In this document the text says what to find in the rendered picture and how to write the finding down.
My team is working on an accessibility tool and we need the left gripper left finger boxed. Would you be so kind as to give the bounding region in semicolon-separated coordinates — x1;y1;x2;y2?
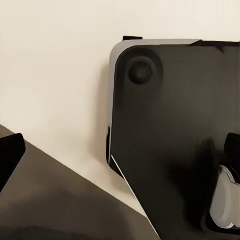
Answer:
0;133;26;193

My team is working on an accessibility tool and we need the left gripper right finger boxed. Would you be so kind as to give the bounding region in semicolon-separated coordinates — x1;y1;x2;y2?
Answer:
224;132;240;172

